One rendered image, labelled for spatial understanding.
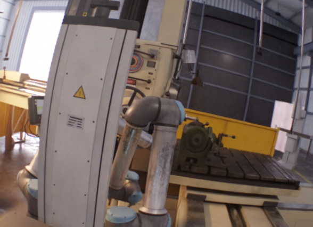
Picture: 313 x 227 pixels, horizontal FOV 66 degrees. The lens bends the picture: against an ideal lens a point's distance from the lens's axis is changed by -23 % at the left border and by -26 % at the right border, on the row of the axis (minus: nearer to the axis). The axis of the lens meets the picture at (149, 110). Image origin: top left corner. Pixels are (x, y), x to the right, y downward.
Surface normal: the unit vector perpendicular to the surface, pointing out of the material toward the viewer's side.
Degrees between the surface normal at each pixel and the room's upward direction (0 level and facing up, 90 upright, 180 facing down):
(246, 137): 90
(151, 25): 90
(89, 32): 90
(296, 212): 90
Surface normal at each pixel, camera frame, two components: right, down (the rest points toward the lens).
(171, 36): -0.11, 0.07
